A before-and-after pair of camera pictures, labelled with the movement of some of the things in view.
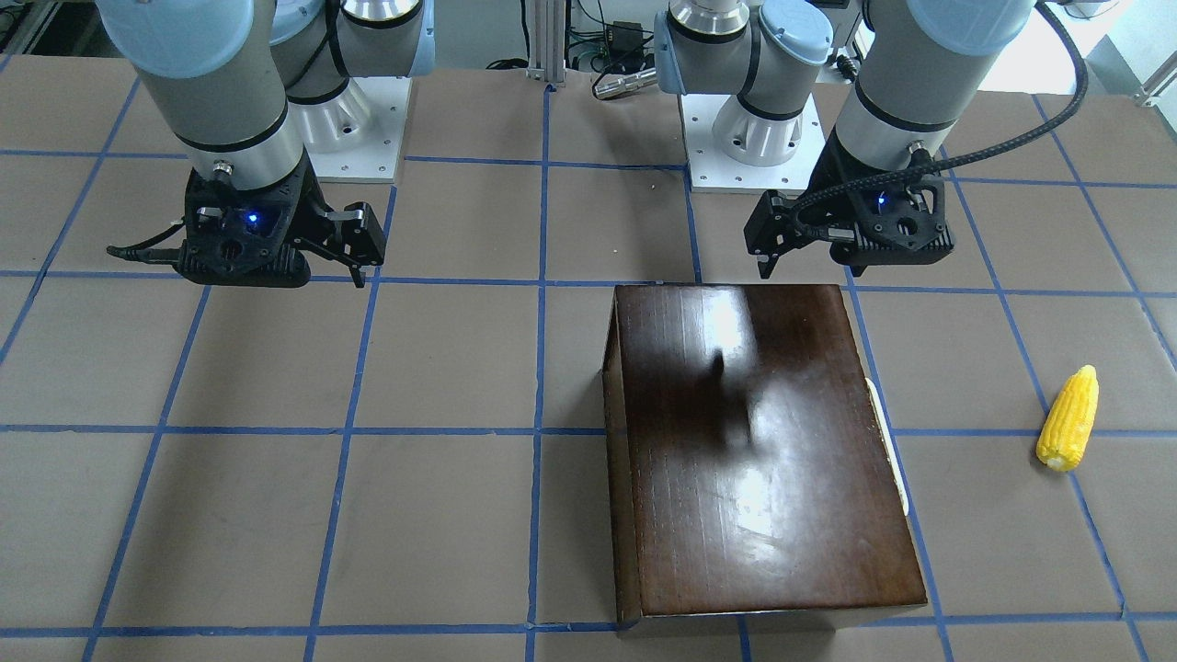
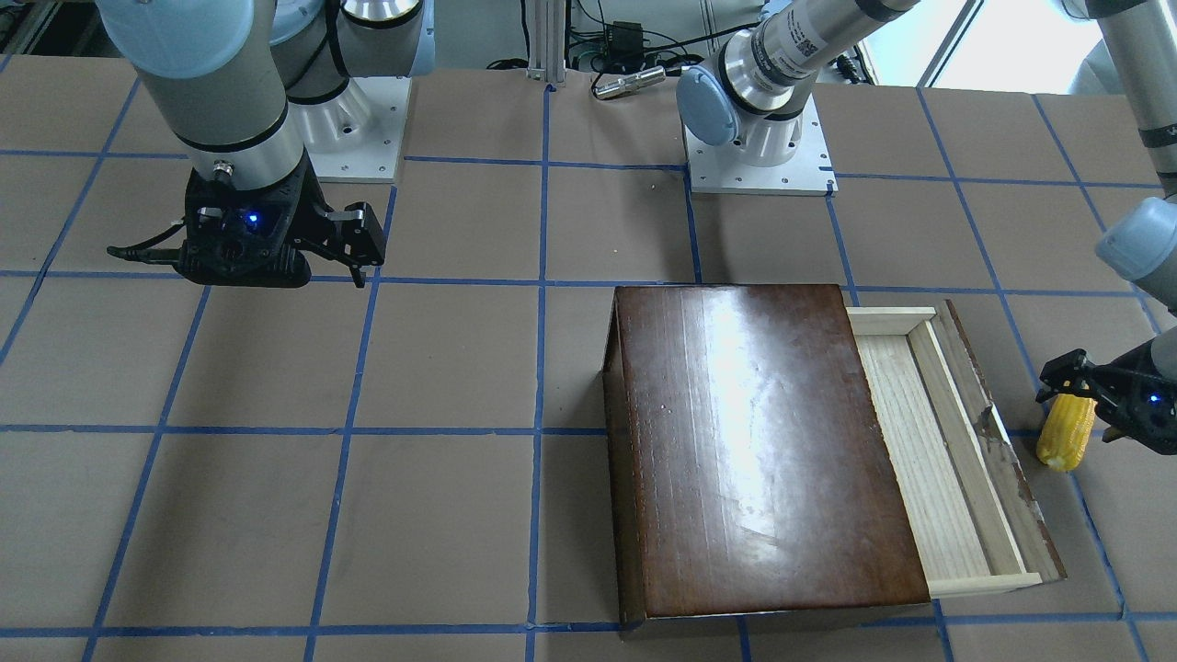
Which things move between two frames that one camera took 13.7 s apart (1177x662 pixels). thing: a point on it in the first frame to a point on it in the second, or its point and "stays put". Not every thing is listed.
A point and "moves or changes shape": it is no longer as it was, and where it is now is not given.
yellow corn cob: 1068,423 stays put
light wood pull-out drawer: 889,442 moves or changes shape
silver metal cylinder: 627,84 stays put
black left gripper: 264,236 stays put
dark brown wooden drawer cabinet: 752,485 stays put
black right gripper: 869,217 to 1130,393
